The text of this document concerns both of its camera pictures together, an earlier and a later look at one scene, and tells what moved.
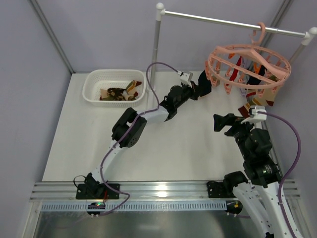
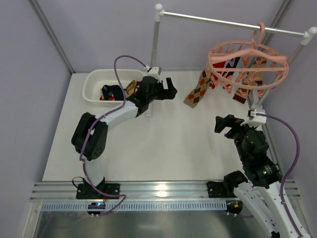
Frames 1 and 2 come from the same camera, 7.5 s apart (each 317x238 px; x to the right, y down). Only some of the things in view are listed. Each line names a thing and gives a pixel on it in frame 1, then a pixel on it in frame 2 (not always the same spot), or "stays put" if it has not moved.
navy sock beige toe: x=204 y=85 -> x=115 y=90
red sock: x=235 y=71 -> x=218 y=64
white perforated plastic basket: x=95 y=79 stays put
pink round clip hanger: x=258 y=67 stays put
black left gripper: x=195 y=89 -> x=163 y=89
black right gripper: x=234 y=124 stays put
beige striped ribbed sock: x=258 y=96 -> x=249 y=79
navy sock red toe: x=258 y=69 -> x=232 y=64
